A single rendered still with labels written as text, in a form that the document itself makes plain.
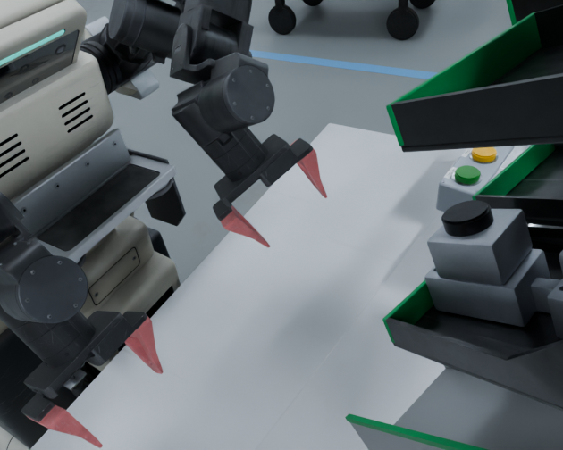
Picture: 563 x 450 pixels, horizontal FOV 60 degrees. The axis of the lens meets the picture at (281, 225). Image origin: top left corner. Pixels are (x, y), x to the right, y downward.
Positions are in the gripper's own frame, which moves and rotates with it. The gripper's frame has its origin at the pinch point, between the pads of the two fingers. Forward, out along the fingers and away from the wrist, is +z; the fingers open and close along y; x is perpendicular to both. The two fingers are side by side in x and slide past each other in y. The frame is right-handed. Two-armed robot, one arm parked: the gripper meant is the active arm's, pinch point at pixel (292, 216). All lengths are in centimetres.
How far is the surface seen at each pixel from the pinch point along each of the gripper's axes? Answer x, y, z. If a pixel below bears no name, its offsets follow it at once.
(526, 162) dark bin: -20.8, 19.2, 1.2
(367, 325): 1.4, -2.1, 22.9
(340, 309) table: 5.8, -3.8, 20.7
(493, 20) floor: 279, 209, 122
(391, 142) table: 42, 28, 23
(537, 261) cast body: -34.5, 9.5, -3.5
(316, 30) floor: 342, 114, 55
